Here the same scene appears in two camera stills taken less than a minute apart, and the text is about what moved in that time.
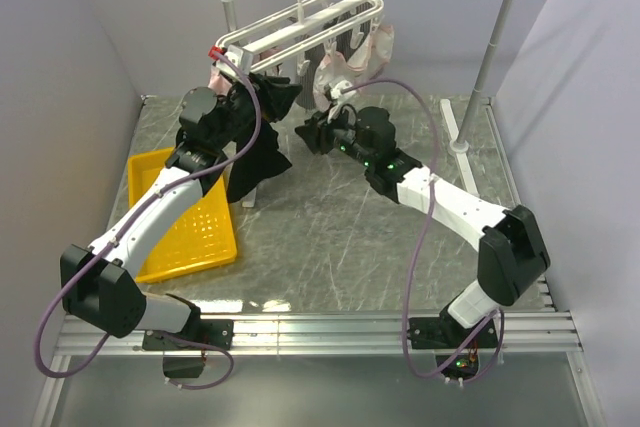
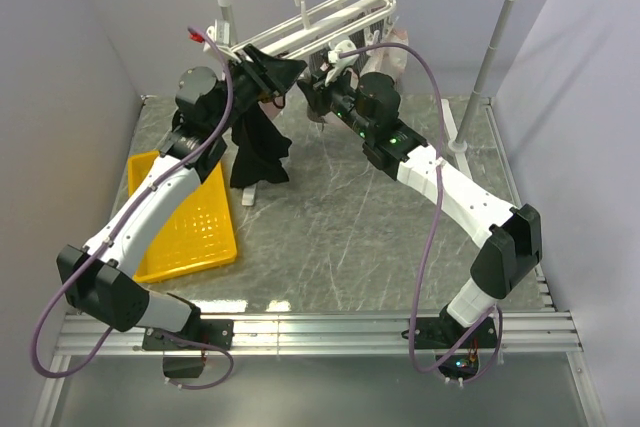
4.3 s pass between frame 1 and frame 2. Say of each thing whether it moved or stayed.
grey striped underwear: moved
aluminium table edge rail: stayed
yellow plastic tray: stayed
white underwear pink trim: moved
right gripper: moved
